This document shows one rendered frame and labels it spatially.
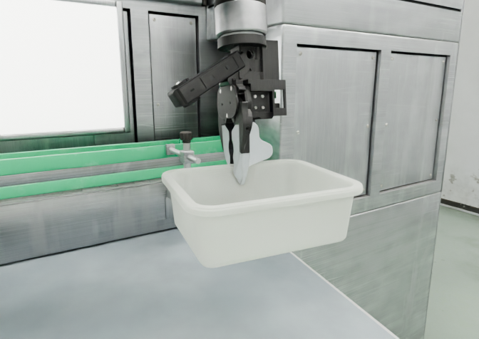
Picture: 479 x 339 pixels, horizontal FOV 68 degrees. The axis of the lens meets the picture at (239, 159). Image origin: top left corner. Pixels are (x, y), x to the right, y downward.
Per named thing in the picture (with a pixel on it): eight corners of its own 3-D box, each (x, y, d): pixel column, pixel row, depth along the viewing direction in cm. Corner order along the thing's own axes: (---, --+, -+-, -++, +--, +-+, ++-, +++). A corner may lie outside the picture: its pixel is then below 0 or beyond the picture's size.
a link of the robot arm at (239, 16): (226, -3, 47) (205, 15, 54) (228, 33, 47) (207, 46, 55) (276, 2, 50) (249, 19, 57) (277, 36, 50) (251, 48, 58)
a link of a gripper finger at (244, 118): (254, 153, 49) (251, 88, 48) (244, 154, 49) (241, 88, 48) (240, 152, 54) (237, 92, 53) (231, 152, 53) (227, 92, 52)
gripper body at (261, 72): (288, 120, 52) (285, 35, 51) (234, 122, 48) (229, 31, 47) (262, 121, 59) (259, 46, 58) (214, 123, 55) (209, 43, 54)
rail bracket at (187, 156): (181, 212, 93) (177, 126, 88) (210, 235, 79) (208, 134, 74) (163, 216, 90) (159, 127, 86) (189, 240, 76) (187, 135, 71)
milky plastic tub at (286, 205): (368, 252, 44) (373, 185, 43) (194, 293, 36) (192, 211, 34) (294, 207, 60) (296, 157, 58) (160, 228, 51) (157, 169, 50)
